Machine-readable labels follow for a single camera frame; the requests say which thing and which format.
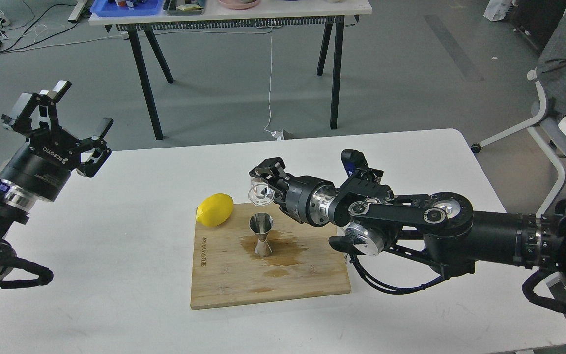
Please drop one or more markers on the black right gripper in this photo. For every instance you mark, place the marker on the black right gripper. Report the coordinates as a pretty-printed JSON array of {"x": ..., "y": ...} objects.
[{"x": 305, "y": 199}]

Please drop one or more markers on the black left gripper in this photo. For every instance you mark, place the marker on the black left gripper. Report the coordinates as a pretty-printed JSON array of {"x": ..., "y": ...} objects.
[{"x": 43, "y": 165}]

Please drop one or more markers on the clear glass measuring cup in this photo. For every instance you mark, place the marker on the clear glass measuring cup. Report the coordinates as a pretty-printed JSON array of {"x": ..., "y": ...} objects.
[{"x": 260, "y": 194}]

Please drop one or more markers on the steel jigger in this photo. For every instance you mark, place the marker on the steel jigger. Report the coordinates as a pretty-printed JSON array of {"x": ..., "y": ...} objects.
[{"x": 261, "y": 224}]

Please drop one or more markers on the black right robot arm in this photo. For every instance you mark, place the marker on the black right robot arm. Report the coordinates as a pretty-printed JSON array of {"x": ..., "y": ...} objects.
[{"x": 441, "y": 230}]

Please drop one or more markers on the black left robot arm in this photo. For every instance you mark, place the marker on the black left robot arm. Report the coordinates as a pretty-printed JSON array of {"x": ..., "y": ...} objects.
[{"x": 15, "y": 204}]

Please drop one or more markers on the yellow lemon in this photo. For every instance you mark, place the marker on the yellow lemon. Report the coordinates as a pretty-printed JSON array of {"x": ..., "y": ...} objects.
[{"x": 214, "y": 210}]

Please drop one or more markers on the wooden cutting board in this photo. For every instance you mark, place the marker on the wooden cutting board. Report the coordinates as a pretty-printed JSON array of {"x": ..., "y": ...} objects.
[{"x": 227, "y": 272}]

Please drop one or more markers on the blue plastic tray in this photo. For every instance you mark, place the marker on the blue plastic tray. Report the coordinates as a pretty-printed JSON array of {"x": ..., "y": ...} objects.
[{"x": 126, "y": 8}]

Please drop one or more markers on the grey metal tray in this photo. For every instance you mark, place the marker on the grey metal tray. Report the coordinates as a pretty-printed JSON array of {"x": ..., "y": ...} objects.
[{"x": 183, "y": 7}]

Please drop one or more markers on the white background table black legs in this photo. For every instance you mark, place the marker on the white background table black legs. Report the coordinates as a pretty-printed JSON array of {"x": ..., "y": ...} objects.
[{"x": 264, "y": 13}]

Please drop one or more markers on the pink plate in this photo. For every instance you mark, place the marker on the pink plate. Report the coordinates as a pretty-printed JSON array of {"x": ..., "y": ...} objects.
[{"x": 239, "y": 4}]

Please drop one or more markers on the grey office chair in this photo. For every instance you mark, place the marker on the grey office chair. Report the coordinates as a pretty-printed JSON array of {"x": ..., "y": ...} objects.
[{"x": 543, "y": 128}]

